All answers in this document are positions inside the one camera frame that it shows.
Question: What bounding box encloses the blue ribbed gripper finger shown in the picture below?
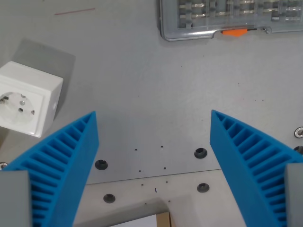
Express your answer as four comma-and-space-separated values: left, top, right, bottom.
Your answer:
209, 109, 303, 227
1, 110, 100, 227

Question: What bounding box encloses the brown cardboard piece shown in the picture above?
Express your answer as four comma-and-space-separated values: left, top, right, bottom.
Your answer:
156, 211, 171, 227

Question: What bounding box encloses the clear plastic bit case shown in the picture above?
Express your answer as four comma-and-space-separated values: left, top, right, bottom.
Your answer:
158, 0, 303, 42

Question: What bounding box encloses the white wall socket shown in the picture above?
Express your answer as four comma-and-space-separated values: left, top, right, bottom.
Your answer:
0, 61, 64, 138

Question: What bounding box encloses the orange handled small tool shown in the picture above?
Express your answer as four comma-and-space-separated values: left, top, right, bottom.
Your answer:
221, 28, 258, 37

